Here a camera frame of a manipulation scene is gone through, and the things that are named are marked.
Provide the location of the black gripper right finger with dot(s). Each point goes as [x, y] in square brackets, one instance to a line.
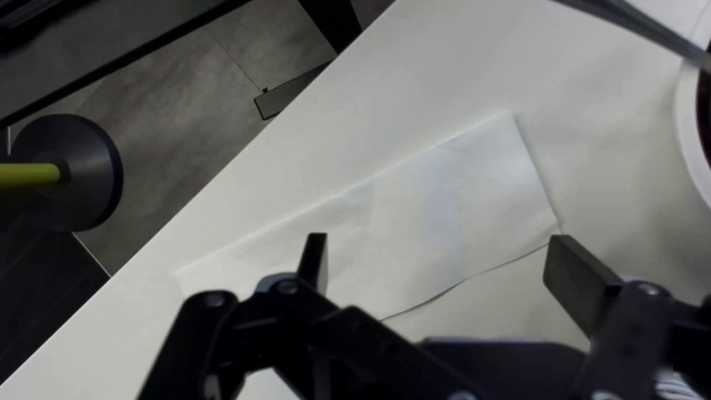
[637, 334]

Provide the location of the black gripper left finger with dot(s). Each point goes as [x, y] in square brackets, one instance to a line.
[296, 347]

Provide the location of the white bowl with coffee grounds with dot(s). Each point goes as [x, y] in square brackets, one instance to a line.
[691, 140]

